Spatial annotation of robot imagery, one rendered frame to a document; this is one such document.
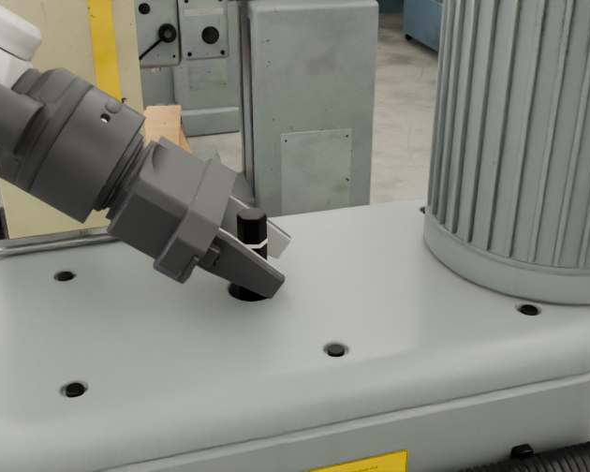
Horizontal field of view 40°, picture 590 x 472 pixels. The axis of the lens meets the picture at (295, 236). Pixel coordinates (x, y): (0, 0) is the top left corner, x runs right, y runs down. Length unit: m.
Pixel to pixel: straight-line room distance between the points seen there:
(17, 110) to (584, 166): 0.37
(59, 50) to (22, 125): 1.78
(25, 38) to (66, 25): 1.71
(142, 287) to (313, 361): 0.16
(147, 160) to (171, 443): 0.19
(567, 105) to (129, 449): 0.35
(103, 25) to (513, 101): 1.81
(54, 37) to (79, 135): 1.75
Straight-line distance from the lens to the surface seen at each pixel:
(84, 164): 0.55
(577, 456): 0.62
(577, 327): 0.60
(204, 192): 0.57
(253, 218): 0.57
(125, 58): 2.31
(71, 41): 2.29
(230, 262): 0.56
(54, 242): 0.69
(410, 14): 8.98
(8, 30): 0.57
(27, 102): 0.53
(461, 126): 0.59
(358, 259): 0.65
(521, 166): 0.57
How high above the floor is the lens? 2.21
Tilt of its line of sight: 28 degrees down
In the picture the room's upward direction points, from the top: straight up
